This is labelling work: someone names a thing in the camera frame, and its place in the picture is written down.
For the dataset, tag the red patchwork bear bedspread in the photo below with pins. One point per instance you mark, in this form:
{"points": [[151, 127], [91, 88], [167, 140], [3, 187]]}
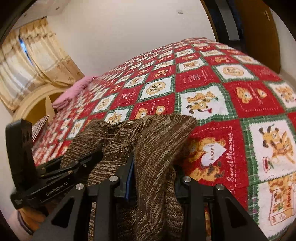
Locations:
{"points": [[245, 135]]}

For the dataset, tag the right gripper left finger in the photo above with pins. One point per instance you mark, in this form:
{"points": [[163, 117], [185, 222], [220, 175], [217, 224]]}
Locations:
{"points": [[71, 219]]}

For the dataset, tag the brown knitted sweater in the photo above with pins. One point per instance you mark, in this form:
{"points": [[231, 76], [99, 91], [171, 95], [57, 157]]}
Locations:
{"points": [[156, 142]]}

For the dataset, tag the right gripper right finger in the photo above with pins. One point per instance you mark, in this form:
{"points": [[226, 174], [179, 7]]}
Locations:
{"points": [[212, 212]]}

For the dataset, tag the brown wooden door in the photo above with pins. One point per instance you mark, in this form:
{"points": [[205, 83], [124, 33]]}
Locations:
{"points": [[261, 36]]}

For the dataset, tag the cream round headboard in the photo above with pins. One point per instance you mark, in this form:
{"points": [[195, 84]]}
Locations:
{"points": [[38, 104]]}

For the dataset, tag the striped pillow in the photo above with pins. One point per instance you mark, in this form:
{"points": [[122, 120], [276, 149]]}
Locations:
{"points": [[38, 127]]}

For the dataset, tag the pink folded blanket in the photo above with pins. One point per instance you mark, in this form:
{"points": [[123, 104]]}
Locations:
{"points": [[66, 97]]}

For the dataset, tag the beige patterned curtain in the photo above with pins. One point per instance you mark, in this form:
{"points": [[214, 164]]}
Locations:
{"points": [[31, 56]]}

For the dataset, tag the person's left hand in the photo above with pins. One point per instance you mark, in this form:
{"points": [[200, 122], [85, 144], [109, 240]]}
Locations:
{"points": [[30, 219]]}

